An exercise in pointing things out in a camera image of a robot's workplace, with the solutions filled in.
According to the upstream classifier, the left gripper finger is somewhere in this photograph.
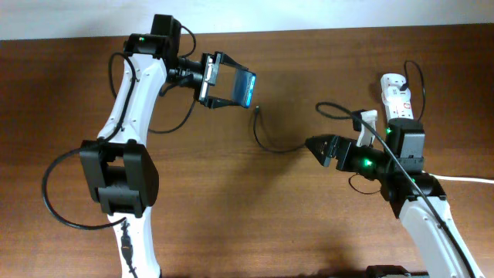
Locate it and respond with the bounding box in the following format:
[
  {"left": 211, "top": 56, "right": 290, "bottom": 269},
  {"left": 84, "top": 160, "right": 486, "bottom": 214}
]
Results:
[
  {"left": 220, "top": 53, "right": 249, "bottom": 71},
  {"left": 210, "top": 97, "right": 245, "bottom": 108}
]

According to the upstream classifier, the blue Galaxy smartphone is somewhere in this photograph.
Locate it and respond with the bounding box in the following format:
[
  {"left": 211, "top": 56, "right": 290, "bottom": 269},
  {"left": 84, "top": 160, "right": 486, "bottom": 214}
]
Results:
[{"left": 232, "top": 69, "right": 256, "bottom": 108}]

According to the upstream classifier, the black charger cable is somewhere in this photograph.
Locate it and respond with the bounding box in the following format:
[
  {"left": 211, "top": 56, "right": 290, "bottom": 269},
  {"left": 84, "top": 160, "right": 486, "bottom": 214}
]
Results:
[{"left": 252, "top": 59, "right": 427, "bottom": 154}]

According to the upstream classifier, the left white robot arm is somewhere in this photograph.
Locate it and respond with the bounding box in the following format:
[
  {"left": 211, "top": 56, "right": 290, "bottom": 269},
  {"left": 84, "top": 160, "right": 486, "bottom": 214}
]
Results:
[{"left": 80, "top": 15, "right": 256, "bottom": 277}]

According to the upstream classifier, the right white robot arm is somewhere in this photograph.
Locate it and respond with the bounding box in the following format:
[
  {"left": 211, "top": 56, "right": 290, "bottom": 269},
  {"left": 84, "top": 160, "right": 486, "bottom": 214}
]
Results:
[{"left": 305, "top": 118, "right": 483, "bottom": 277}]

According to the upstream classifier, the white power strip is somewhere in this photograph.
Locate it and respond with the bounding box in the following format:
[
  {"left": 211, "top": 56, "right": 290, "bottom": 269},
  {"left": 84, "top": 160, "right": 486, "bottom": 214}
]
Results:
[{"left": 381, "top": 73, "right": 414, "bottom": 122}]

